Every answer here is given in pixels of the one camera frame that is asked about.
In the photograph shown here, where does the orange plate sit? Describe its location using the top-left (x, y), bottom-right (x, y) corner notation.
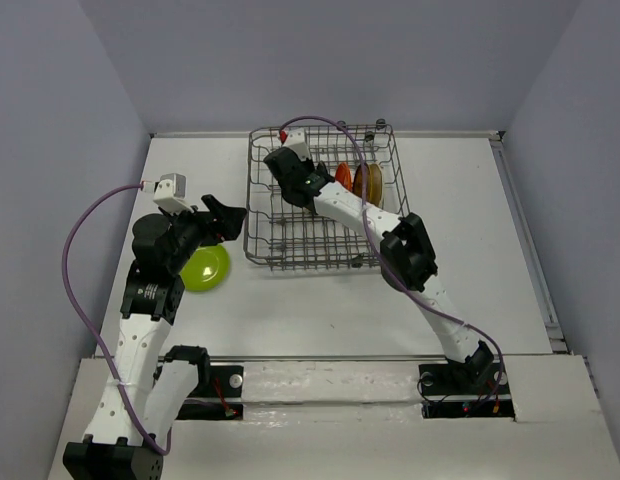
top-left (334, 162), bottom-right (353, 191)

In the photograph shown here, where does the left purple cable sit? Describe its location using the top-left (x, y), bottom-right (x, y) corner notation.
top-left (62, 179), bottom-right (172, 457)

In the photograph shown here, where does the grey wire dish rack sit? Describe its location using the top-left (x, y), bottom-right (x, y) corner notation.
top-left (243, 118), bottom-right (410, 271)

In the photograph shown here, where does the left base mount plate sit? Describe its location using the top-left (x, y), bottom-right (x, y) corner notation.
top-left (177, 364), bottom-right (244, 421)

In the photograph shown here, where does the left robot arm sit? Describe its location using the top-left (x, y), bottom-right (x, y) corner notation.
top-left (63, 195), bottom-right (247, 479)

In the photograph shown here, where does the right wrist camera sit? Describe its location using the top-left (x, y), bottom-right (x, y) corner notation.
top-left (279, 128), bottom-right (311, 161)

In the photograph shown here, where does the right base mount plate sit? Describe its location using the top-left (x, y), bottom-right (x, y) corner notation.
top-left (417, 363), bottom-right (515, 419)

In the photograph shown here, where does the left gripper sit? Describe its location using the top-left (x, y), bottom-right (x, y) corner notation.
top-left (161, 195), bottom-right (247, 273)

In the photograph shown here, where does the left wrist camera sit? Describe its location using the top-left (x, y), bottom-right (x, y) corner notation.
top-left (153, 173), bottom-right (191, 214)

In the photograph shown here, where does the lime green plate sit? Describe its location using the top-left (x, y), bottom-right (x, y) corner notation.
top-left (180, 245), bottom-right (230, 293)

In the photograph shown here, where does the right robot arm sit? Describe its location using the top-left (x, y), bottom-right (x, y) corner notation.
top-left (264, 147), bottom-right (494, 392)

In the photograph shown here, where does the cream floral plate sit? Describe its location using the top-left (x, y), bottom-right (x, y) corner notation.
top-left (368, 163), bottom-right (384, 208)

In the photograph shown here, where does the yellow patterned plate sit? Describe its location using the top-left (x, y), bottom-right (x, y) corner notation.
top-left (352, 162), bottom-right (372, 203)

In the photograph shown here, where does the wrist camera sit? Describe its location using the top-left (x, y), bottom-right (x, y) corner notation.
top-left (153, 173), bottom-right (191, 214)
top-left (279, 128), bottom-right (311, 161)

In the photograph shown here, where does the base mount plate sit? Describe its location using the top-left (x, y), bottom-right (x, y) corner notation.
top-left (177, 364), bottom-right (244, 421)
top-left (417, 363), bottom-right (515, 419)

